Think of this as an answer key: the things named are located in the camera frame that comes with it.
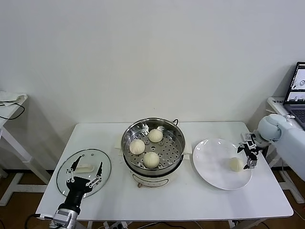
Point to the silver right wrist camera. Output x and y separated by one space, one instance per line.
247 136

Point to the white steamed baozi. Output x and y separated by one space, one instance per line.
236 164
151 159
137 146
155 136

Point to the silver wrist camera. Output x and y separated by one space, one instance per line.
247 136
63 215

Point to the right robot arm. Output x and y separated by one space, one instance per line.
286 143

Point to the grey open laptop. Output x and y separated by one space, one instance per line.
294 95

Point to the white charger plug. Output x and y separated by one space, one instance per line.
289 116

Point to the white round plate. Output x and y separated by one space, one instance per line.
209 164

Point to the white side table with laptop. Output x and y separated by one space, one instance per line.
274 102

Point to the stainless steel steamer basket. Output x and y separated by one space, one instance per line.
171 150

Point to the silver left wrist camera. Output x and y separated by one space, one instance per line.
63 215

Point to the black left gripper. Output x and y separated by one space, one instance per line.
77 189

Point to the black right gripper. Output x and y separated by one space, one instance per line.
252 149

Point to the white folded cloth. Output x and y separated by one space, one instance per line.
9 96

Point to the white side table with cloth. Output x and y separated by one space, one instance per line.
7 112

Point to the round glass pot lid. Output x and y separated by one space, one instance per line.
104 167

